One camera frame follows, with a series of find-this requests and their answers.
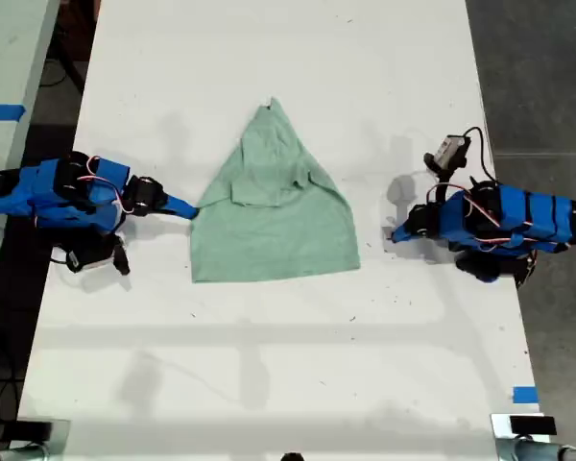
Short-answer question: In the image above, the pale green T-shirt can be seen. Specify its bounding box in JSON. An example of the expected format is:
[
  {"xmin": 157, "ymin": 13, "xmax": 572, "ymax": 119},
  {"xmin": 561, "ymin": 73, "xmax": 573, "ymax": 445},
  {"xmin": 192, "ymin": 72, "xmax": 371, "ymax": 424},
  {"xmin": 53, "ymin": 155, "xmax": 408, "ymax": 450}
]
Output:
[{"xmin": 188, "ymin": 96, "xmax": 362, "ymax": 285}]

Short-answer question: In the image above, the short blue tape strip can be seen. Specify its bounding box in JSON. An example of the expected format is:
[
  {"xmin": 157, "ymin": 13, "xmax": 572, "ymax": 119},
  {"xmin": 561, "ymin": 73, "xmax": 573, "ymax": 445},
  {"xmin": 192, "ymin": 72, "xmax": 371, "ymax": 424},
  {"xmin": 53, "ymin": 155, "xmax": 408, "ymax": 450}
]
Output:
[{"xmin": 512, "ymin": 385, "xmax": 540, "ymax": 405}]

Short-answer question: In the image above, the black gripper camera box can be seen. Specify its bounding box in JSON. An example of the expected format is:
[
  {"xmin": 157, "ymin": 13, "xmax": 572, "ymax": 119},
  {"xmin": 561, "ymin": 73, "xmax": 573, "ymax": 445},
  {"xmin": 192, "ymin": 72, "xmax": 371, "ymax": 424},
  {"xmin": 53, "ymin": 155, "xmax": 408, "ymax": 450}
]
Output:
[
  {"xmin": 435, "ymin": 133, "xmax": 471, "ymax": 170},
  {"xmin": 65, "ymin": 233, "xmax": 119, "ymax": 275}
]

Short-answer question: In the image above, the white side table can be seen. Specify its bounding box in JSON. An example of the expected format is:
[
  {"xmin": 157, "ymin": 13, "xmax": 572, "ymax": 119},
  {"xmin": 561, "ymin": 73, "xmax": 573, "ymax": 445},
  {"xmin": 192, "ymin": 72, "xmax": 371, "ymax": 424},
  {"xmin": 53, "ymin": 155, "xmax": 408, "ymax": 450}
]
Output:
[{"xmin": 0, "ymin": 0, "xmax": 62, "ymax": 302}]

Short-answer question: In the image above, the black camera stalk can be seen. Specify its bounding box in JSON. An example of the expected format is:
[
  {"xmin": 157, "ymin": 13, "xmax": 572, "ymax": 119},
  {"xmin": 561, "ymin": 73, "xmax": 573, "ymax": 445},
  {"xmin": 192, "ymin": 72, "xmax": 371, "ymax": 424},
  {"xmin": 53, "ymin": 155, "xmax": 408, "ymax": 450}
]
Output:
[
  {"xmin": 110, "ymin": 233, "xmax": 132, "ymax": 277},
  {"xmin": 421, "ymin": 151, "xmax": 457, "ymax": 206}
]

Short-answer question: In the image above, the metal table clamp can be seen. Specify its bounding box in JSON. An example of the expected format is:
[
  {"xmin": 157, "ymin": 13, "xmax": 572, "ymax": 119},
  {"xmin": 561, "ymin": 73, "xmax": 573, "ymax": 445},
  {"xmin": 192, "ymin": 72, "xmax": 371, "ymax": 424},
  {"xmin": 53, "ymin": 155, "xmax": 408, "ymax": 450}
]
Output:
[
  {"xmin": 0, "ymin": 417, "xmax": 72, "ymax": 461},
  {"xmin": 490, "ymin": 412, "xmax": 576, "ymax": 461}
]

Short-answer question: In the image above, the black camera cable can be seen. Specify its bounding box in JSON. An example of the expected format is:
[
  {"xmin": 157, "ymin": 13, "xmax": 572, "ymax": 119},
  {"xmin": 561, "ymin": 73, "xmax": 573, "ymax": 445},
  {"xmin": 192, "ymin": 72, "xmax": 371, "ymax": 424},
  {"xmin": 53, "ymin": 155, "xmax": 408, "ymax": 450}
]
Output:
[
  {"xmin": 49, "ymin": 244, "xmax": 76, "ymax": 266},
  {"xmin": 462, "ymin": 126, "xmax": 500, "ymax": 186}
]

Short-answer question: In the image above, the small black box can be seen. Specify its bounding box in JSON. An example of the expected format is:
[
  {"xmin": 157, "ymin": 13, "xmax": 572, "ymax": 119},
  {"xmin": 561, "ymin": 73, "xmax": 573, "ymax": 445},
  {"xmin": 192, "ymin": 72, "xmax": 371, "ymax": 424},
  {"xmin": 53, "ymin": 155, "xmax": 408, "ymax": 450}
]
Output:
[
  {"xmin": 14, "ymin": 420, "xmax": 55, "ymax": 442},
  {"xmin": 508, "ymin": 416, "xmax": 558, "ymax": 437}
]

